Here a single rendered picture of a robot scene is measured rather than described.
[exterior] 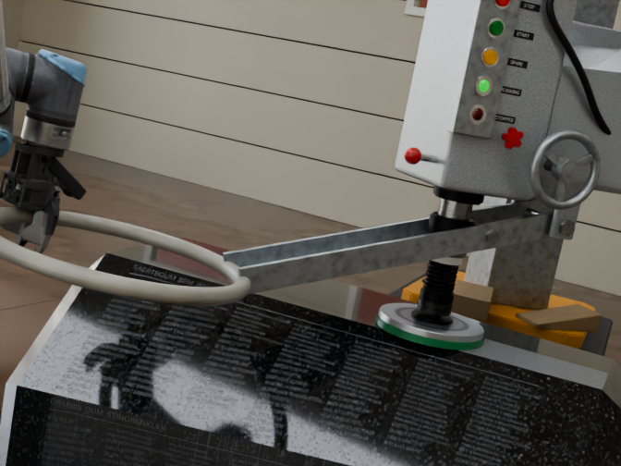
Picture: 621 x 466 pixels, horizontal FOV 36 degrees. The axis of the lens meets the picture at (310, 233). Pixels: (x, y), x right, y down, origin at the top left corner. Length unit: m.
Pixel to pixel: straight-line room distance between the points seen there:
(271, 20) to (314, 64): 0.61
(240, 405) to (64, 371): 0.37
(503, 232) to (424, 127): 0.26
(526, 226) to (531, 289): 0.81
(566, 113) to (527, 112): 0.09
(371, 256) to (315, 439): 0.35
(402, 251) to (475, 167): 0.21
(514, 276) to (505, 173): 0.91
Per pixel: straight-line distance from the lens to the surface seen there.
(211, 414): 1.87
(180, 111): 9.50
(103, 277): 1.49
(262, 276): 1.74
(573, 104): 1.91
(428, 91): 1.88
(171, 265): 2.12
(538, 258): 2.73
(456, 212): 1.89
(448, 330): 1.90
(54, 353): 2.03
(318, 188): 8.73
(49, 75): 1.81
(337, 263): 1.78
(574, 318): 2.61
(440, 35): 1.88
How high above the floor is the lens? 1.33
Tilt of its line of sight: 10 degrees down
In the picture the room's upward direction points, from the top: 11 degrees clockwise
